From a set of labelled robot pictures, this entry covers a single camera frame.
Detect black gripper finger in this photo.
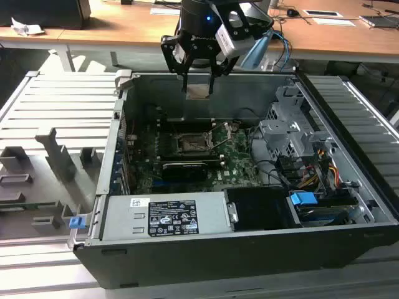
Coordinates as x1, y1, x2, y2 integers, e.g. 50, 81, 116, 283
208, 55, 241, 95
160, 34, 190, 93

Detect silver square CPU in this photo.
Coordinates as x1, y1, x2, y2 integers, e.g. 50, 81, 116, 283
186, 83, 210, 100

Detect CPU socket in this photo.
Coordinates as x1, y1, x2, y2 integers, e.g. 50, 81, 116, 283
173, 130, 216, 156

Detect black RAM slot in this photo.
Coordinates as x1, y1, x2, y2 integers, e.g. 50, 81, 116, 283
161, 152, 225, 160
160, 158, 226, 166

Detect white paper sheet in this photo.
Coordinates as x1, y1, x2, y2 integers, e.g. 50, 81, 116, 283
312, 17, 356, 27
149, 7, 181, 16

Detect wooden desk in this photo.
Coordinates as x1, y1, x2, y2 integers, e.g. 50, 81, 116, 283
0, 0, 399, 72

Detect green motherboard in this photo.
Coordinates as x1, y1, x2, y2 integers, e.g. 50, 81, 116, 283
124, 120, 266, 196

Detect grey metal disk bay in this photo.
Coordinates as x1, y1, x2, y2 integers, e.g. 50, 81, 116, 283
258, 85, 336, 163

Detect black graphics card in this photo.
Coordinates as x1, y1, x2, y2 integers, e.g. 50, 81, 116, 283
161, 160, 208, 183

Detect black box on desk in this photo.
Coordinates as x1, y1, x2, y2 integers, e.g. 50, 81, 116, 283
0, 0, 92, 31

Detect crumpled white paper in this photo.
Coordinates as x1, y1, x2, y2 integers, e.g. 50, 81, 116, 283
11, 17, 45, 37

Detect grey parts rack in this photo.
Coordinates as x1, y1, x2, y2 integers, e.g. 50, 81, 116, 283
0, 126, 97, 240

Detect blue disk carrier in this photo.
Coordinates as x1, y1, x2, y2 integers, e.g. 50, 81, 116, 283
289, 192, 318, 206

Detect silver power supply unit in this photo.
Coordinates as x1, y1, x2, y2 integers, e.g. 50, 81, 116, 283
100, 191, 239, 242

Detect black open PC case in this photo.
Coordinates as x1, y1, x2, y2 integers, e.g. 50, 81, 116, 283
72, 70, 399, 289

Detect green RAM stick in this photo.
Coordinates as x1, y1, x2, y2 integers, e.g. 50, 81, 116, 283
0, 201, 59, 210

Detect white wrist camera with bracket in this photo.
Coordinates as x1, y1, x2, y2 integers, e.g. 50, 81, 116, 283
214, 9, 254, 59

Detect grey case handle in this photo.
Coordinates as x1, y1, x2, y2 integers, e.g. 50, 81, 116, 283
113, 69, 134, 94

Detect blue cable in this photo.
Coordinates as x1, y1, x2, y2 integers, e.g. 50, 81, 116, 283
274, 29, 292, 71

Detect black looping wire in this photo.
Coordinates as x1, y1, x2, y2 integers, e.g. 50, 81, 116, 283
249, 124, 291, 189

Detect yellow red wire bundle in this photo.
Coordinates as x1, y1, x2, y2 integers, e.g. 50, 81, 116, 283
300, 149, 340, 189

